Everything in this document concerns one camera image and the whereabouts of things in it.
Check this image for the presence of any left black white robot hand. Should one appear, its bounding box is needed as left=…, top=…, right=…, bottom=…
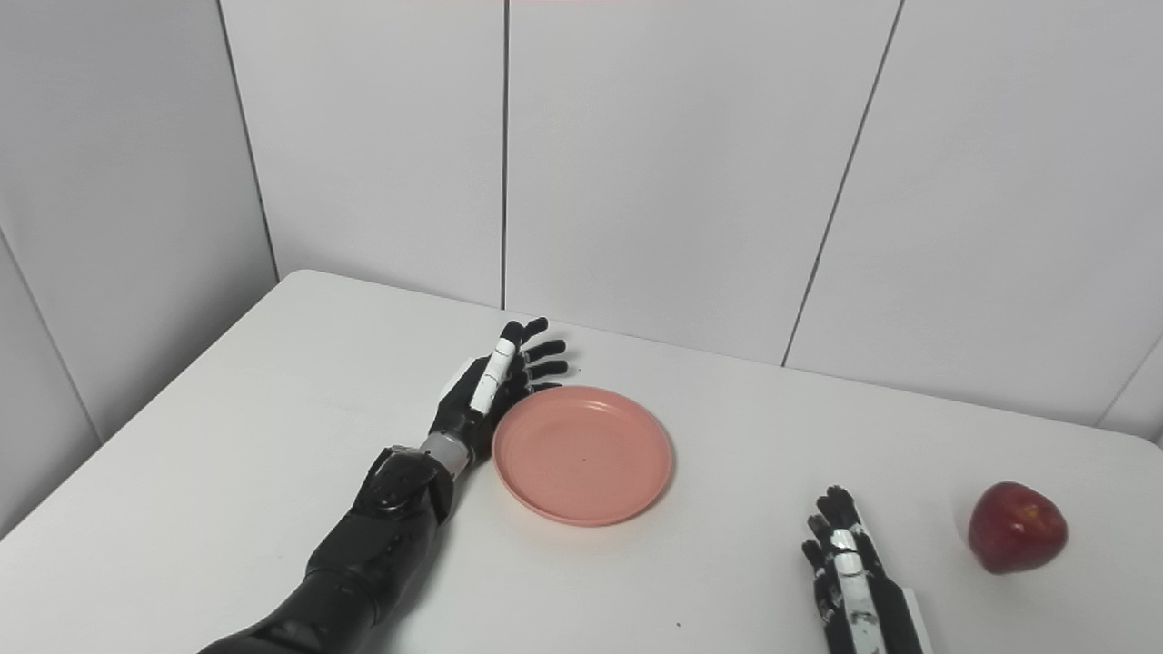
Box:
left=427, top=317, right=571, bottom=466

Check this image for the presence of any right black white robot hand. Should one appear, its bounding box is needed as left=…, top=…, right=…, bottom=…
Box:
left=800, top=485, right=933, bottom=654

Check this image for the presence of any red apple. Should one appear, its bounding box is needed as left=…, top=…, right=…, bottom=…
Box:
left=968, top=481, right=1069, bottom=576

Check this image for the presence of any pink round plate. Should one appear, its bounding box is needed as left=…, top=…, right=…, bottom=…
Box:
left=492, top=385, right=675, bottom=528

